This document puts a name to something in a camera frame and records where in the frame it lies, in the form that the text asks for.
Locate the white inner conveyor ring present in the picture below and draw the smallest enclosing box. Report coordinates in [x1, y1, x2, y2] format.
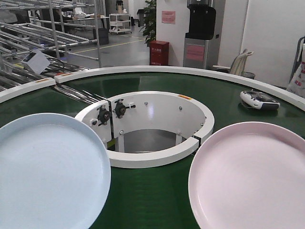
[74, 91, 215, 169]

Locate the white control box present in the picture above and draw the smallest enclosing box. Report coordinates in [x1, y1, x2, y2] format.
[21, 50, 50, 74]

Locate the chair with beige cloth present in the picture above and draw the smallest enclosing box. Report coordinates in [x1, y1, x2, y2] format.
[213, 49, 255, 79]

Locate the black silver water dispenser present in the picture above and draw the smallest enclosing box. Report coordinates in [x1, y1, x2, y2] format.
[183, 0, 216, 69]

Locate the metal roller rack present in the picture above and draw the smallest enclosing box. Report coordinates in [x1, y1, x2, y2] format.
[0, 0, 102, 91]

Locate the white outer conveyor rail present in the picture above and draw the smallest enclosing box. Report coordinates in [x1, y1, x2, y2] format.
[0, 65, 305, 110]

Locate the white utility cart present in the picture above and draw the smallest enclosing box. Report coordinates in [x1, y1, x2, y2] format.
[109, 13, 132, 34]

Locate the light blue round plate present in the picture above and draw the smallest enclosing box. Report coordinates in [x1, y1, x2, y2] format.
[0, 113, 111, 229]

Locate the green potted plant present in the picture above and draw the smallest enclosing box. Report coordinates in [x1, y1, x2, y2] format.
[143, 0, 157, 47]

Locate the pink round plate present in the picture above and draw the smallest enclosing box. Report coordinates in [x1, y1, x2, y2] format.
[188, 122, 305, 229]

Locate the white red plastic bag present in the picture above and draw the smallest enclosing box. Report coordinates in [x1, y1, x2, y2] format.
[286, 62, 305, 98]

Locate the red fire extinguisher box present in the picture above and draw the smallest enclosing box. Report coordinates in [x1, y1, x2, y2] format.
[149, 41, 170, 66]

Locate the green circular conveyor belt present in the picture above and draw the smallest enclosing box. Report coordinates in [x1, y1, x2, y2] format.
[0, 72, 305, 229]

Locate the white grey remote controller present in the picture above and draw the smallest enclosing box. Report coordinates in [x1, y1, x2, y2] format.
[240, 90, 280, 111]

